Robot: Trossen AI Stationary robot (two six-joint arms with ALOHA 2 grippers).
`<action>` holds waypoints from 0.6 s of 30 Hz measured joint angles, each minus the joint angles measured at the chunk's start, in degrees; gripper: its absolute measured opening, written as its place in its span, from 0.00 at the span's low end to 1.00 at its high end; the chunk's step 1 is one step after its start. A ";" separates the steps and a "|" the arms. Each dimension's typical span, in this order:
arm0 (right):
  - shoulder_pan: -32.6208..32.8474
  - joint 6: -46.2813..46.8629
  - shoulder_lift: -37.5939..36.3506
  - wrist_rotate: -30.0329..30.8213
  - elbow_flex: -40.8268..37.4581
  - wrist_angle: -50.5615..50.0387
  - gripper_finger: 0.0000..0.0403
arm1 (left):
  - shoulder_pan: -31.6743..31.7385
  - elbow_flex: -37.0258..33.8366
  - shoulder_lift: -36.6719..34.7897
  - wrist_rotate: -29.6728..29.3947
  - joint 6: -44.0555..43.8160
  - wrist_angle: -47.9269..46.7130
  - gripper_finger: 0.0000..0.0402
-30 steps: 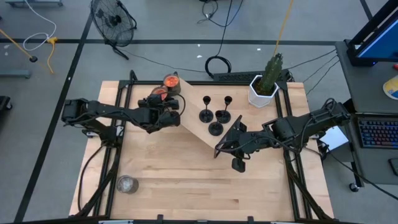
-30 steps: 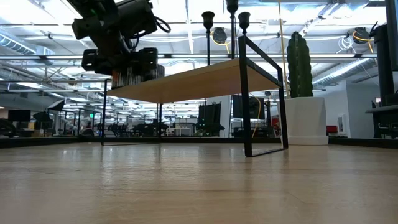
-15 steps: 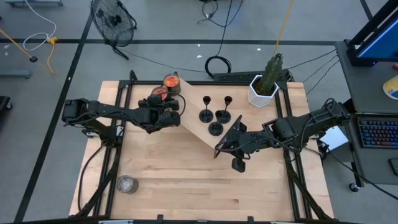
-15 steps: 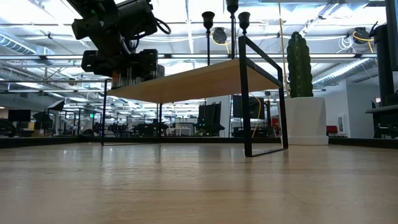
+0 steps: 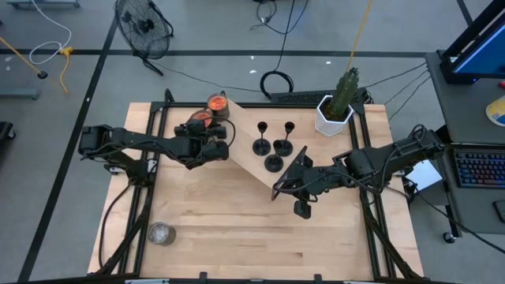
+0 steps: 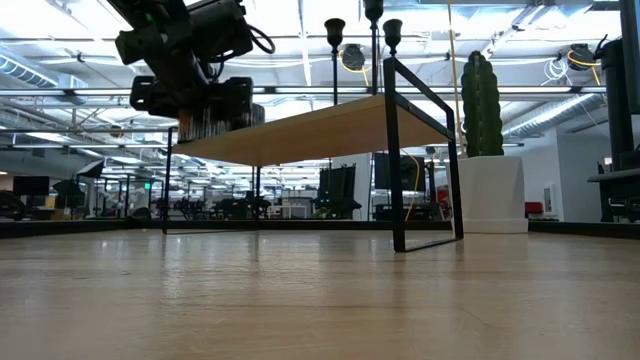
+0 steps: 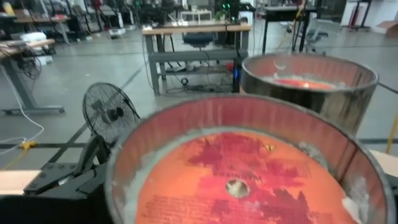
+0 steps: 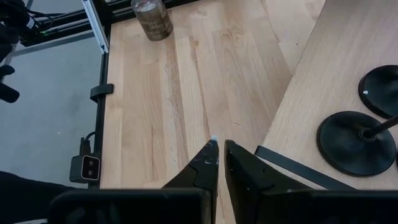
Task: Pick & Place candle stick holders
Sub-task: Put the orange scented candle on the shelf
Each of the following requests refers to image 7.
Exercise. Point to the grey office chair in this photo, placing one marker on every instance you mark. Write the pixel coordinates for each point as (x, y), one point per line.
(321, 32)

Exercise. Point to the black floor fan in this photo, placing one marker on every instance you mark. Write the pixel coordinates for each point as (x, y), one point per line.
(109, 112)

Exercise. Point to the wooden desk grey legs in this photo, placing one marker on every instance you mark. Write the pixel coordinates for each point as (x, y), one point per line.
(18, 90)

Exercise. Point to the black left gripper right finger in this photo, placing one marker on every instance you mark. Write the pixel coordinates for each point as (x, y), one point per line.
(393, 199)

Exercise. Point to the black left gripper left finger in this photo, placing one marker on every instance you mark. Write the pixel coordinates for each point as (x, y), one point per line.
(77, 183)

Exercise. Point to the blue office chair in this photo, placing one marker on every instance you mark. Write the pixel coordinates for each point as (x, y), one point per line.
(198, 40)

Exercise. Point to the wooden workbench grey frame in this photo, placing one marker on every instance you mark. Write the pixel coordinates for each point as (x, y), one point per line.
(192, 56)

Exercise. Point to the cardboard box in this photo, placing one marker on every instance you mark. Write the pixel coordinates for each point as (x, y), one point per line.
(387, 28)

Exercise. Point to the black table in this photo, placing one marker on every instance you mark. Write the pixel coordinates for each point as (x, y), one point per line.
(284, 12)

